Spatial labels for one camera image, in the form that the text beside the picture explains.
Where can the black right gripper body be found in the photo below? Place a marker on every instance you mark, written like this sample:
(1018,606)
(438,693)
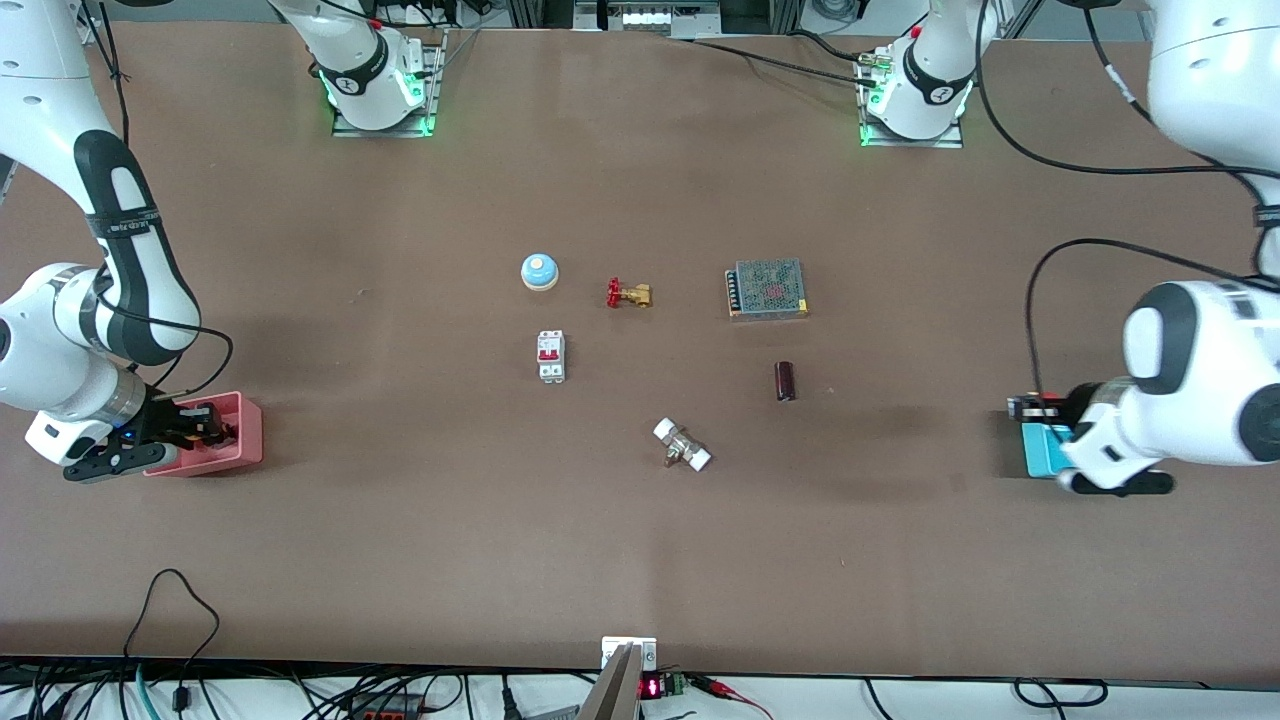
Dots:
(166,420)

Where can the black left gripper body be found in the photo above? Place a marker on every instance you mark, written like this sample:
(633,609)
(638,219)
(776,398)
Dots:
(1073,404)

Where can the red push button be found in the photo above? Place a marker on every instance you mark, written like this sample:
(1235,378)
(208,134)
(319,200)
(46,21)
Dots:
(1045,411)

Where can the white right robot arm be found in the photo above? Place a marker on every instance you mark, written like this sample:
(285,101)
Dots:
(40,100)

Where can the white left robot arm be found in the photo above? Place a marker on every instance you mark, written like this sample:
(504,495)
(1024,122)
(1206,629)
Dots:
(1200,400)

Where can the pink plastic bin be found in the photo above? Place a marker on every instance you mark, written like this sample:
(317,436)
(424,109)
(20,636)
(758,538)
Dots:
(235,440)

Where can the blue plastic bin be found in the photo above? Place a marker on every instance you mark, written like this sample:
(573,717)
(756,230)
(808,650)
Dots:
(1042,452)

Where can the dark red cylindrical capacitor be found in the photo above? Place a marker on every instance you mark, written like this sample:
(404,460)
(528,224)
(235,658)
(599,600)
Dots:
(785,381)

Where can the metal mesh power supply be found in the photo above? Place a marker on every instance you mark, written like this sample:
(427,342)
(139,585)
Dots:
(768,288)

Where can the white circuit breaker red switches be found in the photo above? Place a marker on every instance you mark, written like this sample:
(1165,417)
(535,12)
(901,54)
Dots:
(550,356)

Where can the silver valve white caps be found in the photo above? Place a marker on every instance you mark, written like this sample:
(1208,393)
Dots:
(682,445)

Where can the blue dome bell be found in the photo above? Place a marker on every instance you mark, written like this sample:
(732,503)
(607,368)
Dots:
(539,271)

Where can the red alligator clip lead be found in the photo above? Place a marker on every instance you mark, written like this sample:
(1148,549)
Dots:
(728,690)

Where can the brass valve red handwheel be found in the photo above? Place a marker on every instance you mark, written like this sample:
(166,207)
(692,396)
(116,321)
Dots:
(628,293)

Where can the green terminal block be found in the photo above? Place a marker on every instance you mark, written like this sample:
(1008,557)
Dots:
(675,684)

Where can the red LED display module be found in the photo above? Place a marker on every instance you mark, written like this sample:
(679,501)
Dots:
(650,688)

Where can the grey metal bar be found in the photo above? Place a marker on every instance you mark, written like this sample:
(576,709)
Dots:
(612,690)

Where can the white control box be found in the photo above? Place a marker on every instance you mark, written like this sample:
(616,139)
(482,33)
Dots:
(650,16)

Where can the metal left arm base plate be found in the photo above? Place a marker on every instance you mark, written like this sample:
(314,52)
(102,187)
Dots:
(915,142)

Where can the aluminium frame profile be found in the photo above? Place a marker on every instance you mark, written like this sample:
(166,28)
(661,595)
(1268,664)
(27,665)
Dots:
(1020,15)

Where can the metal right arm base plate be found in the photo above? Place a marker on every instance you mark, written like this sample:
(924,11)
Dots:
(436,80)

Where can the white mounting bracket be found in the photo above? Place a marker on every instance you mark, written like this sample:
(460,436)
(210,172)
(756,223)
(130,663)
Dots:
(640,648)

